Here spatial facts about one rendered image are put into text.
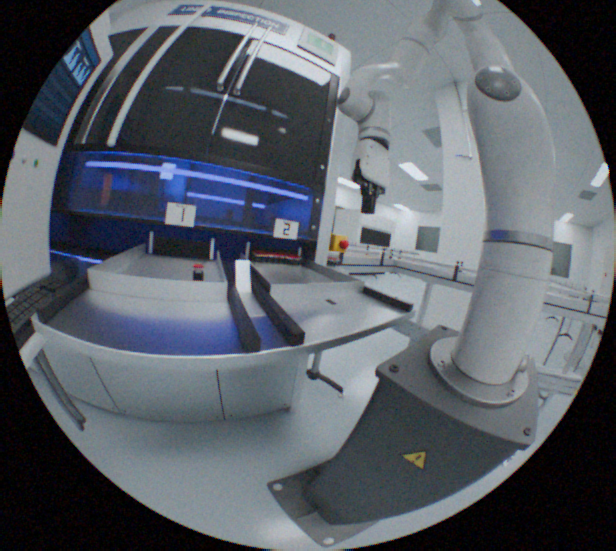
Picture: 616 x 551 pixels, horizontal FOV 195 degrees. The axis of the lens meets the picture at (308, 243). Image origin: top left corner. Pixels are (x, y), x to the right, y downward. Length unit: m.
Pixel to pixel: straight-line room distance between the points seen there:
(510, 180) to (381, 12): 1.92
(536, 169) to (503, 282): 0.14
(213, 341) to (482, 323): 0.32
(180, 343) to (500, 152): 0.42
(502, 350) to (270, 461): 0.99
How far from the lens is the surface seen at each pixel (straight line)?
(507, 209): 0.27
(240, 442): 1.12
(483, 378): 0.29
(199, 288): 0.32
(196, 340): 0.23
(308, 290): 0.38
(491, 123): 0.27
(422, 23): 0.66
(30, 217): 0.69
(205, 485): 1.06
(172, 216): 0.57
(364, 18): 2.10
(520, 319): 0.27
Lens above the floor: 1.02
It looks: 3 degrees down
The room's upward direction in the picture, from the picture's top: 9 degrees clockwise
